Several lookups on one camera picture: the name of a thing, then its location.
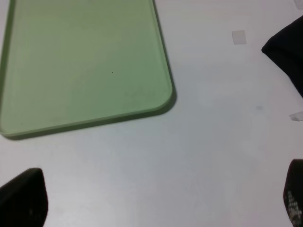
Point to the clear tape strip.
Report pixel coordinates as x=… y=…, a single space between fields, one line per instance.
x=298 y=117
x=239 y=37

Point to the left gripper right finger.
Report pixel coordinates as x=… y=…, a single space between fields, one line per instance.
x=293 y=192

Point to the black short sleeve shirt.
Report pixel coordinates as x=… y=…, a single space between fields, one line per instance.
x=285 y=49

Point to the light green plastic tray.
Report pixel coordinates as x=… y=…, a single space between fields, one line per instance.
x=73 y=63

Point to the clear tape strip lower left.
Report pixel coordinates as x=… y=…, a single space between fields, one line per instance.
x=298 y=117

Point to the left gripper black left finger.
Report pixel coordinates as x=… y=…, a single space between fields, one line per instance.
x=24 y=201

